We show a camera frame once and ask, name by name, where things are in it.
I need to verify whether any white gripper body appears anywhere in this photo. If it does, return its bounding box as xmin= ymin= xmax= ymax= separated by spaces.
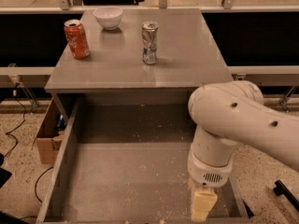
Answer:
xmin=188 ymin=151 xmax=233 ymax=188

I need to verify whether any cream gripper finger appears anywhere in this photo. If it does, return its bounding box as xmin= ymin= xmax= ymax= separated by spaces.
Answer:
xmin=189 ymin=178 xmax=218 ymax=222

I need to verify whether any grey top drawer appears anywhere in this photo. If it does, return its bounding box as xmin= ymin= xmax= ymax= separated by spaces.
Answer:
xmin=35 ymin=96 xmax=250 ymax=224

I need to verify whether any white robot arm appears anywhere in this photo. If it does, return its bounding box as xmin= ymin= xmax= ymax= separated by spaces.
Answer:
xmin=188 ymin=81 xmax=299 ymax=222

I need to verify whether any grey drawer cabinet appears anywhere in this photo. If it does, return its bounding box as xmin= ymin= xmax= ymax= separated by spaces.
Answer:
xmin=45 ymin=8 xmax=232 ymax=110

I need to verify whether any black power adapter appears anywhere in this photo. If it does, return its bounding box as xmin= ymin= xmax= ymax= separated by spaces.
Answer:
xmin=243 ymin=201 xmax=254 ymax=218

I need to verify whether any black stand foot right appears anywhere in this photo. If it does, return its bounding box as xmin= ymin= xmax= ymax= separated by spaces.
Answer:
xmin=273 ymin=180 xmax=299 ymax=212

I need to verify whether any crushed silver can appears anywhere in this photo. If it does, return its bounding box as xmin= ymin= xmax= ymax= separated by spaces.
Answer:
xmin=142 ymin=21 xmax=158 ymax=64

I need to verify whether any cardboard box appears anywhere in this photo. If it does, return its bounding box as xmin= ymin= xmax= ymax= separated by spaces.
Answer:
xmin=36 ymin=101 xmax=64 ymax=164

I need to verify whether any white bowl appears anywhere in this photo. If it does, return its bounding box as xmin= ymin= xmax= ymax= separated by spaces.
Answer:
xmin=93 ymin=6 xmax=123 ymax=30

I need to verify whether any orange soda can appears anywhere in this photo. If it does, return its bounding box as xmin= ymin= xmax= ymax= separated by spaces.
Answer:
xmin=64 ymin=20 xmax=90 ymax=59

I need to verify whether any black looped floor cable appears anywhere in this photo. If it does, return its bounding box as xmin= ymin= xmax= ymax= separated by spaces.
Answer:
xmin=20 ymin=166 xmax=54 ymax=222

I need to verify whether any black cable left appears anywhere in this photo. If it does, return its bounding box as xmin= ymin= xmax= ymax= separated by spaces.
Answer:
xmin=3 ymin=84 xmax=28 ymax=159

